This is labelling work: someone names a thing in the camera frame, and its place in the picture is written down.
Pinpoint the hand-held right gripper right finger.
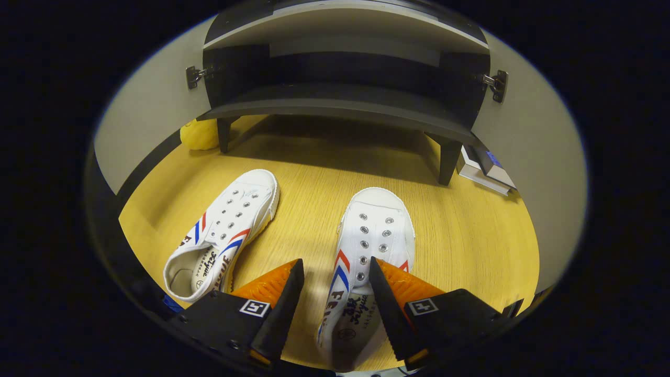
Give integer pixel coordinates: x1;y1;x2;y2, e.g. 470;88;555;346
369;257;524;370

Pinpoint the blue cover book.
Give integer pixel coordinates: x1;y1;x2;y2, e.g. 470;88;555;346
474;144;518;190

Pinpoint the grey shoe cabinet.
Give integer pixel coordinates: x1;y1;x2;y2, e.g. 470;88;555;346
202;0;493;186

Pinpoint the yellow soft round object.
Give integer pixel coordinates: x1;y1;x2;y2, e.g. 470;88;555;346
180;118;220;151

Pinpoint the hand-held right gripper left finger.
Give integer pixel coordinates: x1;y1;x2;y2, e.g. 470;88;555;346
170;258;305;367

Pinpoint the metal door hinge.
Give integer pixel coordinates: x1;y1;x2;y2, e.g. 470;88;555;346
185;65;208;90
482;70;509;103

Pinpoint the grey shoe cabinet door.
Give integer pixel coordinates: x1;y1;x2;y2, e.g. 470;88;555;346
94;16;219;197
470;29;588;295

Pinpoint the white canvas shoe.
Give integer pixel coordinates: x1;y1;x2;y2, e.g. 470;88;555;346
163;169;281;304
317;187;417;372

